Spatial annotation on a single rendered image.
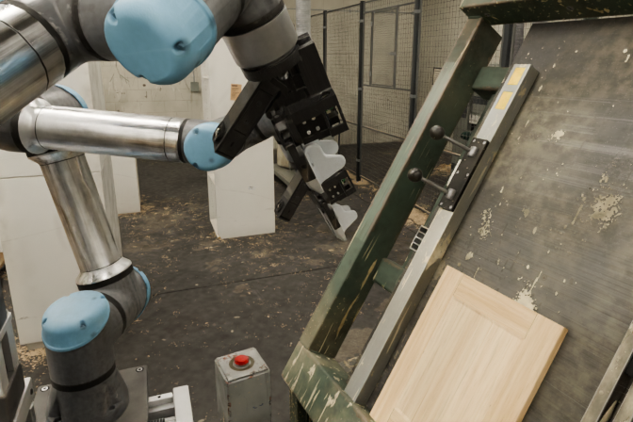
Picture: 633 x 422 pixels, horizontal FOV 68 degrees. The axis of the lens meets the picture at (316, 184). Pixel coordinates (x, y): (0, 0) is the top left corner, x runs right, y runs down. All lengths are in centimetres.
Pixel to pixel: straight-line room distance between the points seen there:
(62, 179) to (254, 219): 380
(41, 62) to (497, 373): 94
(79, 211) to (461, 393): 87
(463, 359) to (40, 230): 255
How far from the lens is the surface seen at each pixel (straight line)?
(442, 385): 115
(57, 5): 48
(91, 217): 107
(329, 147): 64
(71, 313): 102
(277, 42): 51
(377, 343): 126
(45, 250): 319
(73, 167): 106
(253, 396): 137
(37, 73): 45
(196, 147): 76
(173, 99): 885
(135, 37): 40
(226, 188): 462
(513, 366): 106
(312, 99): 55
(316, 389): 138
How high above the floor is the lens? 172
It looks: 15 degrees down
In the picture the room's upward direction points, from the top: straight up
